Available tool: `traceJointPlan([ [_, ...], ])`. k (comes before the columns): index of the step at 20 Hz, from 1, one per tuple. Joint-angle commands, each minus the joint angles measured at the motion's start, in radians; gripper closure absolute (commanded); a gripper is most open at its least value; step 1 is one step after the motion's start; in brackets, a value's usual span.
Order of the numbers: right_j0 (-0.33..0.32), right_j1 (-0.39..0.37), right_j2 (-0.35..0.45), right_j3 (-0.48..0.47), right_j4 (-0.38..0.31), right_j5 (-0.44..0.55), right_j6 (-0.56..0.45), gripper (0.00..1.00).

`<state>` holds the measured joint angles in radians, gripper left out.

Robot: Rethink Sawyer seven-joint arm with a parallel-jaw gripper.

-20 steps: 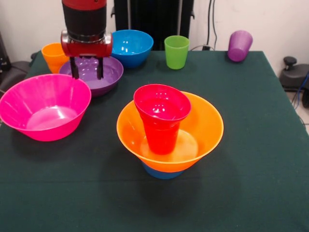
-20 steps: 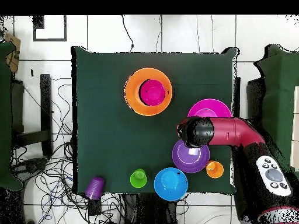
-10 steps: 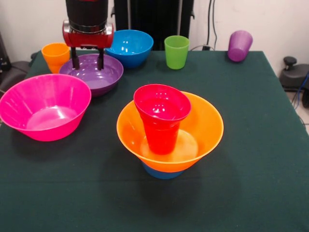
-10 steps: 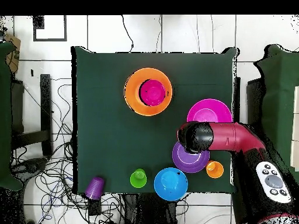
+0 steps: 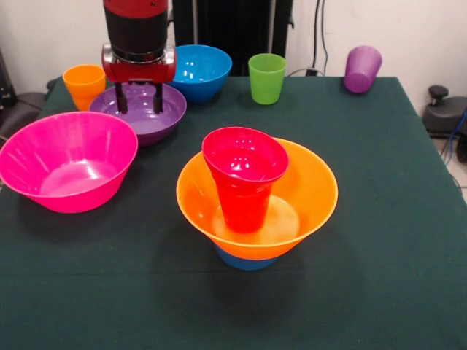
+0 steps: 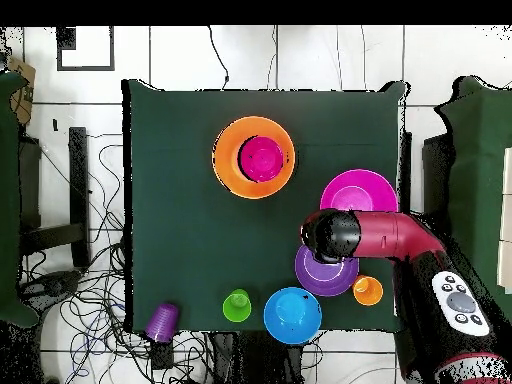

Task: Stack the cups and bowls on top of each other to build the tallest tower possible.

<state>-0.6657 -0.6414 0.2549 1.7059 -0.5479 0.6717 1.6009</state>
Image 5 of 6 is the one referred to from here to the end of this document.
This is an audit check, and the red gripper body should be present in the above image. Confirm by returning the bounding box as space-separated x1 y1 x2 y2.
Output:
101 43 178 85

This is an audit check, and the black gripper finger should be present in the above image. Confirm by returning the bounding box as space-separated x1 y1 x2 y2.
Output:
153 82 164 114
114 82 129 114

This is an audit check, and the large pink bowl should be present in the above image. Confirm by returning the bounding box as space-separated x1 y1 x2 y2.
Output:
0 111 139 214

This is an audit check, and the small red bowl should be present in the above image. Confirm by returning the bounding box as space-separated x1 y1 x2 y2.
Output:
201 126 290 194

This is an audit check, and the orange-red cup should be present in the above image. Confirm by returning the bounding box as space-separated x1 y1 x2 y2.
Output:
217 180 273 234

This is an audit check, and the large orange bowl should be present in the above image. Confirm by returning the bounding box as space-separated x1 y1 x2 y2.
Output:
175 137 339 262

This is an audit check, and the small blue bowl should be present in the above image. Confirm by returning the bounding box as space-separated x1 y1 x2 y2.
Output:
215 246 280 271

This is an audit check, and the purple cup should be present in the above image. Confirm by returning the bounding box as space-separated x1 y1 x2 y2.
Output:
344 45 383 94

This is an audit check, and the purple bowl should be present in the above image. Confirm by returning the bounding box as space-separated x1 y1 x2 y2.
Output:
88 80 188 147

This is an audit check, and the yellow-orange cup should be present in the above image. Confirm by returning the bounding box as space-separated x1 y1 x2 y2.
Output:
62 64 107 112

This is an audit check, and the large blue bowl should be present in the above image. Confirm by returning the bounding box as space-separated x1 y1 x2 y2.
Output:
168 44 234 104

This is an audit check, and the green cup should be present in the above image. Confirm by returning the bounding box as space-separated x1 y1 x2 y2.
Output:
247 53 287 106

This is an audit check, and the dark green tablecloth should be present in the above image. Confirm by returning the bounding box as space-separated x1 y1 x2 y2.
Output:
0 74 467 350

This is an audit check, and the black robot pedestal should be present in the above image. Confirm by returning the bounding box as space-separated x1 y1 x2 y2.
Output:
166 0 295 77

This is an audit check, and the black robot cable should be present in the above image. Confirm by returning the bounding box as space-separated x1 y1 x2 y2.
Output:
287 0 328 77

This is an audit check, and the blue cable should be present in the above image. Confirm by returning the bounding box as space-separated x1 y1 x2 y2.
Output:
441 109 467 165

